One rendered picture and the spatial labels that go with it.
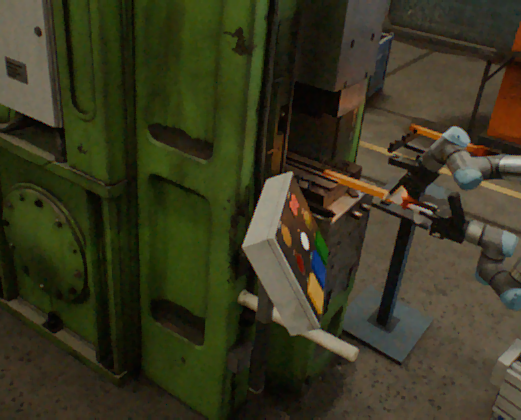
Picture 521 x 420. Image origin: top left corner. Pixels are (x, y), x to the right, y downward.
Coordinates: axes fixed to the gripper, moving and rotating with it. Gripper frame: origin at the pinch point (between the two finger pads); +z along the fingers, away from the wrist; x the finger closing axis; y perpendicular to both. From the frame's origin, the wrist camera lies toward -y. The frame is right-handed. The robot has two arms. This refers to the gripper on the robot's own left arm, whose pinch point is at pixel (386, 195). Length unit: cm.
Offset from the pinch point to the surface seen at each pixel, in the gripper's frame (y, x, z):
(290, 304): 3, -71, -4
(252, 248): -13, -75, -12
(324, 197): -14.3, -12.1, 11.2
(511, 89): 11, 352, 42
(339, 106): -30.7, -11.8, -18.0
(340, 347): 25, -39, 28
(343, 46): -40, -16, -35
